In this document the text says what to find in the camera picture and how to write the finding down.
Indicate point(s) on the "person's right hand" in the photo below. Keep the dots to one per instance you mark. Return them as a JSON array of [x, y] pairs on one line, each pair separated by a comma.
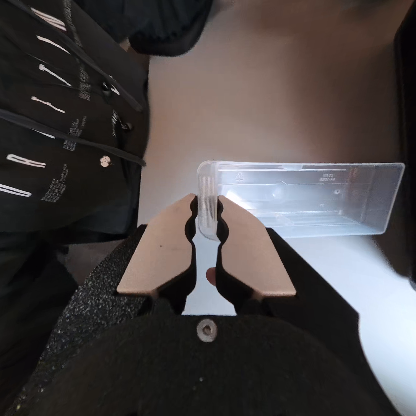
[[212, 277]]

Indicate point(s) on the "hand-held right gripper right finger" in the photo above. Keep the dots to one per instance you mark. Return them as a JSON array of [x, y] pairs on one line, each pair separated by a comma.
[[256, 256]]

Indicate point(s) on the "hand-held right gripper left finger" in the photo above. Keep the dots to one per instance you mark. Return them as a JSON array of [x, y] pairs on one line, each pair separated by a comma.
[[156, 250]]

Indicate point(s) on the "person's black trousers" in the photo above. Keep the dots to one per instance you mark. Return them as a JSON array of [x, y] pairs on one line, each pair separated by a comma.
[[26, 292]]

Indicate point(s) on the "pale grey desk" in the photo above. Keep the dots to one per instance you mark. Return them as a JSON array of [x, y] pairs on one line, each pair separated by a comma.
[[260, 97]]

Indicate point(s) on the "clear plastic drawer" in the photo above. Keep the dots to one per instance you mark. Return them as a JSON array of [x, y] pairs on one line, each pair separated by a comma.
[[292, 201]]

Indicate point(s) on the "person's black jacket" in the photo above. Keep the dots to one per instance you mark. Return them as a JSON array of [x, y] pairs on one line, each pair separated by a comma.
[[65, 130]]

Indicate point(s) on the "black drawer cabinet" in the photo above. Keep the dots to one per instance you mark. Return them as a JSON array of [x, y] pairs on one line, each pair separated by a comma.
[[407, 130]]

